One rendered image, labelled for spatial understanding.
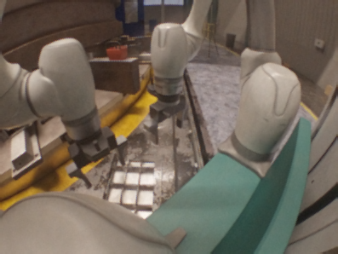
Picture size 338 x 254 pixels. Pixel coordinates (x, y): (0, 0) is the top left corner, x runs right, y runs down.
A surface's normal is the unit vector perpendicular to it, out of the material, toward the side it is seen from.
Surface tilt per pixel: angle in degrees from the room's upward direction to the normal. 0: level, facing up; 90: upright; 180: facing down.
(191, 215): 0
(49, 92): 87
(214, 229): 0
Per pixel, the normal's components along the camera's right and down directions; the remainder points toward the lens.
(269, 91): -0.68, 0.15
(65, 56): 0.64, 0.24
